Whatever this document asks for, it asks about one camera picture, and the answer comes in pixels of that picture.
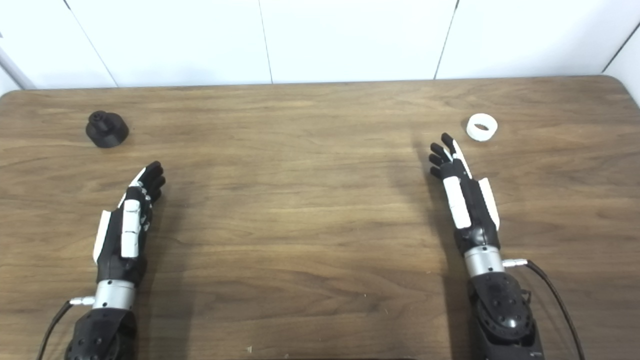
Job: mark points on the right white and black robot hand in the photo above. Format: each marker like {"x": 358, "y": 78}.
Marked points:
{"x": 457, "y": 202}

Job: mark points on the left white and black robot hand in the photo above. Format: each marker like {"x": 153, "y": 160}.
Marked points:
{"x": 131, "y": 227}

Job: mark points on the round black part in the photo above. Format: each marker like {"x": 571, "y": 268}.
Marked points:
{"x": 107, "y": 132}

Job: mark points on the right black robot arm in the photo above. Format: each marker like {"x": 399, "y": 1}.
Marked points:
{"x": 500, "y": 310}

